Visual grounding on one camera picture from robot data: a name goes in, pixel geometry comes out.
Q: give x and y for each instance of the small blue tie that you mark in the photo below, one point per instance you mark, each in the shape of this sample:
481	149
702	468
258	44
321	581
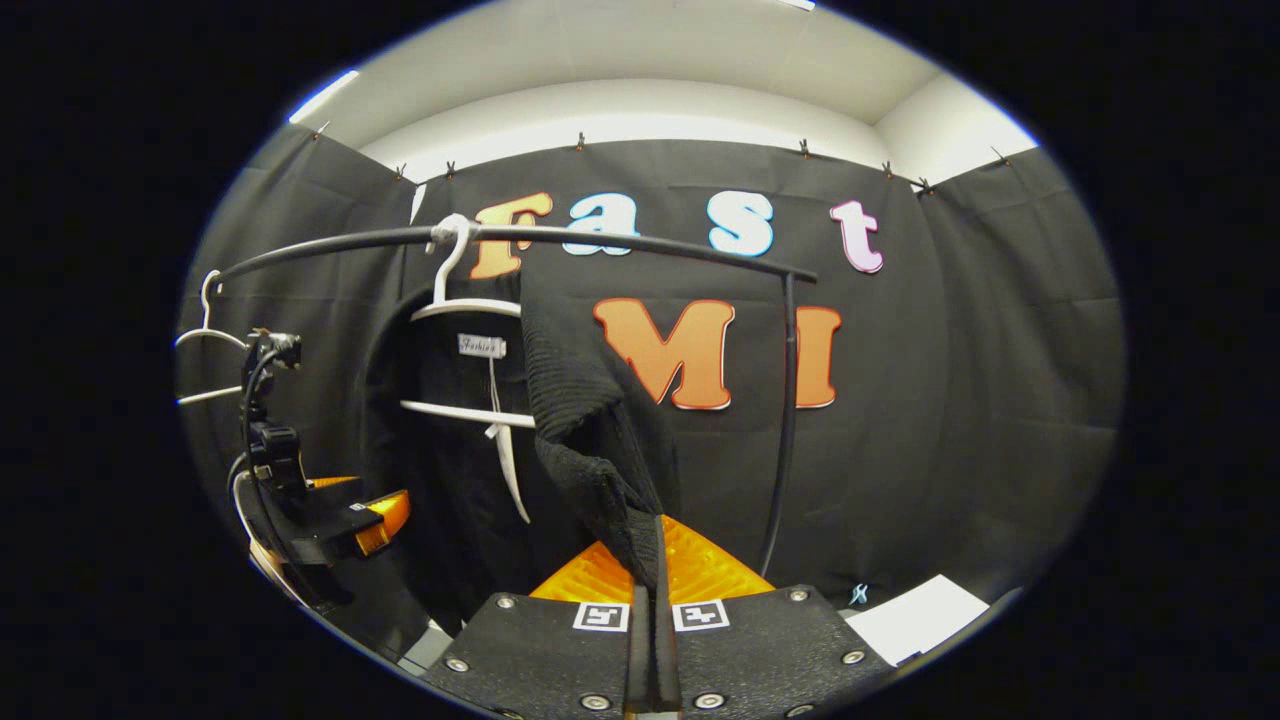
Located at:
860	595

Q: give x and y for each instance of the white flat board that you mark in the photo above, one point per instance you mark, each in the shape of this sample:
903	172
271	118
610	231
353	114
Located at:
915	620

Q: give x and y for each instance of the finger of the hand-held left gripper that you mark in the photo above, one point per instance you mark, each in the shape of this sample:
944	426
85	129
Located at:
385	520
335	482

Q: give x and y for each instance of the white hanger with wrapped hook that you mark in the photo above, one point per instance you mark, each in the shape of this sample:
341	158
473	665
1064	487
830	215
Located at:
465	412

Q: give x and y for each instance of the black metal clothes rack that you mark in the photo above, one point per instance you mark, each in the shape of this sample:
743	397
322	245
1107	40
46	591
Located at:
680	245

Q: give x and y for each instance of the black knit garment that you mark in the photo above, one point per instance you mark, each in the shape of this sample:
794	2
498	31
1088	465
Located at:
580	380

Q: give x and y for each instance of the empty white clothes hanger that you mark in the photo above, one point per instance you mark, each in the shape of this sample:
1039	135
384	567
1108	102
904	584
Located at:
207	310

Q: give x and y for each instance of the row of backdrop clips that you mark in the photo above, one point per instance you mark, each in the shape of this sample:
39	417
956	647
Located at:
580	141

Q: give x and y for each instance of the black backdrop cloth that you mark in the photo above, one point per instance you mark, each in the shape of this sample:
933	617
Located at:
950	400

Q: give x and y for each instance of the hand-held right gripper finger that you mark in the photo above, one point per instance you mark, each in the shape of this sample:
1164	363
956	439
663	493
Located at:
665	640
640	650

